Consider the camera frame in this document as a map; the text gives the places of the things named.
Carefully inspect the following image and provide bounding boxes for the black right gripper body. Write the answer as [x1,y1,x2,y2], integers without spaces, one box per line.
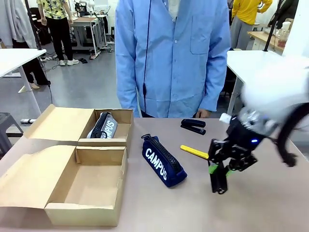
[224,116,265,157]

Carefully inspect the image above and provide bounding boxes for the navy CAMPUS pencil case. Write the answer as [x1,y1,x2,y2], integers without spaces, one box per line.
[140,133,188,189]

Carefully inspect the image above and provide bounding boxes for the person's right forearm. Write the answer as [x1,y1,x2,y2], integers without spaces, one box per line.
[115,55,143,118]

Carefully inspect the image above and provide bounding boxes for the person's left forearm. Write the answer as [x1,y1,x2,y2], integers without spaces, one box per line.
[200,53,230,113]

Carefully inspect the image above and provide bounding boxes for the cardboard box with torn lid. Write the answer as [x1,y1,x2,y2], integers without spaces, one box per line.
[0,144,128,227]

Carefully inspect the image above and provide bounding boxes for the cardboard box holding grey case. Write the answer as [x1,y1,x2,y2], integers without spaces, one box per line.
[23,103,135,155]

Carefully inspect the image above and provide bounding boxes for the person's left hand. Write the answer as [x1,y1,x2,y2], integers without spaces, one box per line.
[196,109,214,119]

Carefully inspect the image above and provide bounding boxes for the yellow ruler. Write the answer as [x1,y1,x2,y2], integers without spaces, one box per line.
[180,145,210,160]

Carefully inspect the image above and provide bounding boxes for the black stapler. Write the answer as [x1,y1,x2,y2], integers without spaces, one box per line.
[180,118,207,135]

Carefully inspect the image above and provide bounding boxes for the white table with square leg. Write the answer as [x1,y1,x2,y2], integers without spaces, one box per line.
[226,50,309,116]

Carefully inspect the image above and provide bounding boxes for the wooden desk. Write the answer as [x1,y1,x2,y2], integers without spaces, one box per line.
[247,29,286,53]

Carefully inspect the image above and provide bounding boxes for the person in blue shirt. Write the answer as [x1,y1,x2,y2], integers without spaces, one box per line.
[114,0,232,118]

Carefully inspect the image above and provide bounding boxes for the clear plastic bottle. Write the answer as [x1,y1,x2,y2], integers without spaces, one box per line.
[277,21,292,48]

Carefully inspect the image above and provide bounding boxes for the grey CAMPUS pencil case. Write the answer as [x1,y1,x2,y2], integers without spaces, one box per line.
[86,111,119,140]

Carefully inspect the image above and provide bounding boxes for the black stand pole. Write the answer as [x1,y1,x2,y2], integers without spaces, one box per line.
[263,0,282,53]

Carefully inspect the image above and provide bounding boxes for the bystander in yellow hoodie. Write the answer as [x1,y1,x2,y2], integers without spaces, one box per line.
[230,0,274,51]

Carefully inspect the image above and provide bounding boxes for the bystander in dark clothes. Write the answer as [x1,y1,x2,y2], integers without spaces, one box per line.
[267,0,300,30]

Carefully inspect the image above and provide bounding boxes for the grey metal workbench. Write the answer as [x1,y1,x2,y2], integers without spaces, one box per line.
[71,13,108,57]

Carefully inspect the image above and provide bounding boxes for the bystander in floral yellow shirt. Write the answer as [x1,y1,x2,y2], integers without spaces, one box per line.
[36,0,80,67]

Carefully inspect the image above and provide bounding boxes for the grey stool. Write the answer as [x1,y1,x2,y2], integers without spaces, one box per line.
[0,112,24,157]

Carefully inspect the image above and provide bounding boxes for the white table with round leg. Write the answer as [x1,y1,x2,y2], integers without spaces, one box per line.
[0,48,47,117]

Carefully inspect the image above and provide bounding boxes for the grey hanging garment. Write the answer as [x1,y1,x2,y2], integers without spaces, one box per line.
[0,0,37,49]

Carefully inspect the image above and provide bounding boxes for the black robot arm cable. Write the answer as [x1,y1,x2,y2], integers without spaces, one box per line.
[276,102,309,168]

